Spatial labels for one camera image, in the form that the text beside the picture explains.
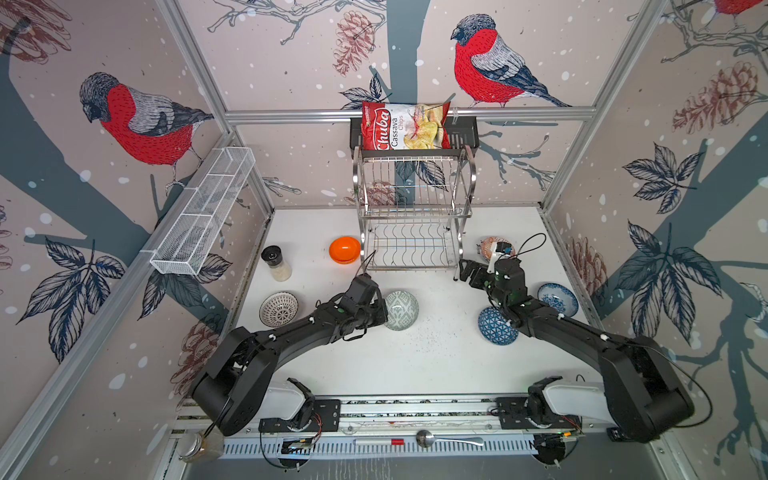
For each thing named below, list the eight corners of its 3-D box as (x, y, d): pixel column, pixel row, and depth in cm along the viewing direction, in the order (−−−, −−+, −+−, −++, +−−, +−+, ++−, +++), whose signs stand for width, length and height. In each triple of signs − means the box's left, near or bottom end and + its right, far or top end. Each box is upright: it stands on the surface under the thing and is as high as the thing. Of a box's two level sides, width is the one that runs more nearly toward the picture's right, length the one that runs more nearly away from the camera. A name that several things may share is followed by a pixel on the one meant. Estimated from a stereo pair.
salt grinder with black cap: (271, 281, 102) (258, 260, 92) (275, 266, 106) (264, 245, 96) (289, 281, 102) (278, 260, 92) (293, 266, 106) (283, 245, 96)
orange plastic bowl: (327, 258, 106) (324, 249, 102) (340, 241, 111) (338, 232, 107) (349, 267, 103) (347, 259, 99) (362, 250, 108) (361, 241, 104)
